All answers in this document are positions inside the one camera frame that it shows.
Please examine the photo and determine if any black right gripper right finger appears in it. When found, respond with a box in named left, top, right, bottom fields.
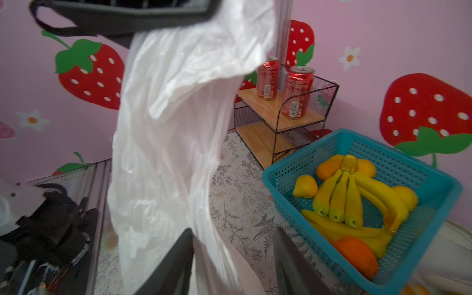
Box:
left=274, top=227, right=332, bottom=295

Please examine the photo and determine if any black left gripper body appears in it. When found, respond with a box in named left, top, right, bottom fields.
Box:
left=29, top=0, right=221, bottom=48

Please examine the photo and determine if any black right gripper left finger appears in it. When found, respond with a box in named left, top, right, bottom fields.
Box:
left=135, top=228, right=194, bottom=295

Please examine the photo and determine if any white plastic bag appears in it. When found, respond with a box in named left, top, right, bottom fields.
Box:
left=107, top=1, right=276, bottom=295

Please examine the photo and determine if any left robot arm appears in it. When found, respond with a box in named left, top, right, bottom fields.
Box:
left=1, top=1, right=220, bottom=295

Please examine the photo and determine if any small orange tangerine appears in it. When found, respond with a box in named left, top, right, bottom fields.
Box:
left=332, top=237, right=379, bottom=280

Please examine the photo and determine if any yellow banana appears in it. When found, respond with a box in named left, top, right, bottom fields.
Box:
left=313, top=154, right=419, bottom=233

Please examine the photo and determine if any yellow lemon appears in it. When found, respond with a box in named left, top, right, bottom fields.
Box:
left=292, top=175, right=318, bottom=199

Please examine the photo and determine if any white plastic tray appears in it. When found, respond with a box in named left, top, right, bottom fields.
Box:
left=400, top=220, right=472, bottom=295

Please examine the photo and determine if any red soda can left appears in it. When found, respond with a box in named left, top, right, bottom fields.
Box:
left=257, top=57, right=280, bottom=100

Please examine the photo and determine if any red soda can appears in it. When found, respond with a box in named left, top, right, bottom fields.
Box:
left=282, top=66, right=315, bottom=119
left=257, top=57, right=280, bottom=100

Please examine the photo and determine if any teal plastic basket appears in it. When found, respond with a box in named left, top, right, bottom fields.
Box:
left=262, top=129, right=462, bottom=295

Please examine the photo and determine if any red soda can right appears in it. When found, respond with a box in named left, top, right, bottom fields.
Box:
left=282, top=66, right=315, bottom=119

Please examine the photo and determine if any metal base rail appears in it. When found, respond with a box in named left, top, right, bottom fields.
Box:
left=19, top=159, right=111, bottom=295

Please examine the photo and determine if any black wire wooden shelf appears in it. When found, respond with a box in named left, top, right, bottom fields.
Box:
left=234, top=65, right=339, bottom=169

